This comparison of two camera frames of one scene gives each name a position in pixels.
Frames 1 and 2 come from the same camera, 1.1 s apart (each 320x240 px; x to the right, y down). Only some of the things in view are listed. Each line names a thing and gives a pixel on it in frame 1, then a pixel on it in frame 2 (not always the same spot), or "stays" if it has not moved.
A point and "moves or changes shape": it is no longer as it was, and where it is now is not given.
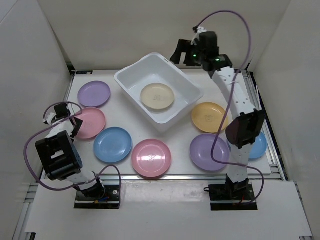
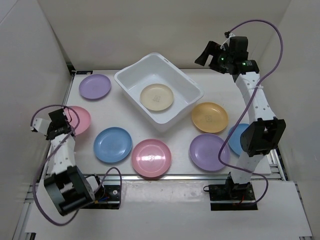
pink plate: x=151 y=158 stays
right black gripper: x=183 y=46 to x=212 y=49
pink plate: x=93 y=124 moves or changes shape
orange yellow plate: x=208 y=117 stays
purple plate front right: x=201 y=148 stays
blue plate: x=113 y=145 stays
